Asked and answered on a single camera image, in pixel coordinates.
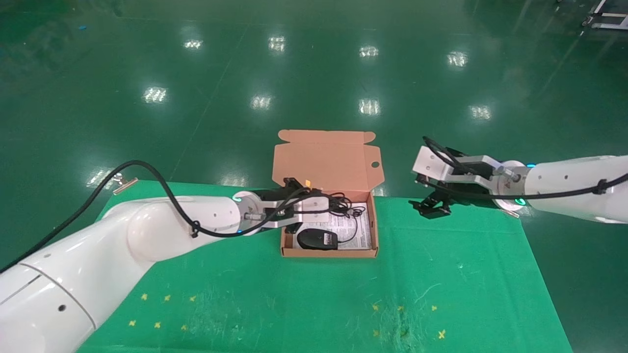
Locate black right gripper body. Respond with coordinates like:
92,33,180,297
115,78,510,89
436,164,497,207

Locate black wired computer mouse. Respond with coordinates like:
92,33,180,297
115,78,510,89
297,216,361,251

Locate black data cable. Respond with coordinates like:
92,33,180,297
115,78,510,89
326,192,366,219

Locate brown open cardboard box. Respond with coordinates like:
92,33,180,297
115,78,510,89
272,130,386,259

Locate white printed instruction sheet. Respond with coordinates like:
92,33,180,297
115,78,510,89
307,202,373,251

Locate green table mat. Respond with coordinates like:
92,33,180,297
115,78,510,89
76,179,575,353

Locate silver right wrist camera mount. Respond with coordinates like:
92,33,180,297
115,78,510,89
412,146,517,198

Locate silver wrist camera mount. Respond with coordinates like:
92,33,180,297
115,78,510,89
412,146,517,198
244,194,340,232

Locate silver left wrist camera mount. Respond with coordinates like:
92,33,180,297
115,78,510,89
244,194,340,232

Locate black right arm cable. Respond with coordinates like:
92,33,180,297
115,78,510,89
415,136,628,201

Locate white metal cart frame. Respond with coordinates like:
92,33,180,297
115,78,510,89
583,0,628,31

